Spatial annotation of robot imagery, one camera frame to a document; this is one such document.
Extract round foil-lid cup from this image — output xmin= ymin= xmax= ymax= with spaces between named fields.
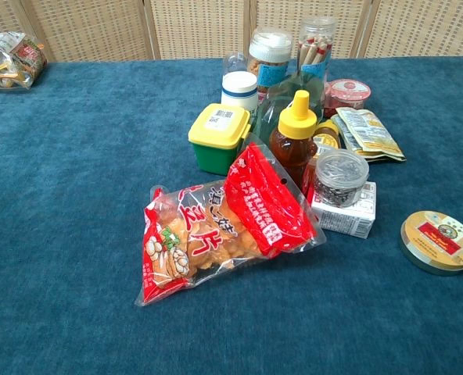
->
xmin=400 ymin=210 xmax=463 ymax=277

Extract yellow plastic box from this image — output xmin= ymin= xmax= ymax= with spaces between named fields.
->
xmin=187 ymin=103 xmax=253 ymax=176

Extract white red carton box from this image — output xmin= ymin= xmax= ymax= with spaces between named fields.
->
xmin=302 ymin=155 xmax=377 ymax=239

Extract red potato chips bag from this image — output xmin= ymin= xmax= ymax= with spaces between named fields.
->
xmin=134 ymin=134 xmax=327 ymax=308

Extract large honey squeeze bottle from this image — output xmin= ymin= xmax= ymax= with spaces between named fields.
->
xmin=269 ymin=89 xmax=318 ymax=188

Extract white jar blue stripe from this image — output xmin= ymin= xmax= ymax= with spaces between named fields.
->
xmin=221 ymin=71 xmax=259 ymax=114

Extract green transparent bag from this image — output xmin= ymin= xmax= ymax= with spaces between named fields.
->
xmin=250 ymin=72 xmax=326 ymax=141

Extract small honey squeeze bottle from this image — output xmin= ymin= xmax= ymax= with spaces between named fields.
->
xmin=313 ymin=120 xmax=342 ymax=157

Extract clear jar dark seeds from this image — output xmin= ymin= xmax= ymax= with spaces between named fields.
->
xmin=311 ymin=148 xmax=370 ymax=208

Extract clear empty plastic bottle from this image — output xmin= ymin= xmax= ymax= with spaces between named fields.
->
xmin=222 ymin=52 xmax=250 ymax=77

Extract yellow white sachet packets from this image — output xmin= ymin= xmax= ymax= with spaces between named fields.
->
xmin=330 ymin=107 xmax=407 ymax=163

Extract white lid snack jar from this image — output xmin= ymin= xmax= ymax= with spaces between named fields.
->
xmin=248 ymin=27 xmax=294 ymax=105

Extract red jelly cup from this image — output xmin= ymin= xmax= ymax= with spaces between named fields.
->
xmin=323 ymin=78 xmax=372 ymax=118

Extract blue table cloth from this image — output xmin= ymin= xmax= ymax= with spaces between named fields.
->
xmin=0 ymin=56 xmax=463 ymax=375

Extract clear jar biscuit sticks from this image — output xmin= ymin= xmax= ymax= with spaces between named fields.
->
xmin=296 ymin=16 xmax=336 ymax=85

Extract wicker folding screen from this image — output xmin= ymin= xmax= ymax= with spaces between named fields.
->
xmin=0 ymin=0 xmax=463 ymax=63

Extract clear bag yellow snacks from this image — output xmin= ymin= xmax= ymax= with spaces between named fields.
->
xmin=0 ymin=31 xmax=48 ymax=91

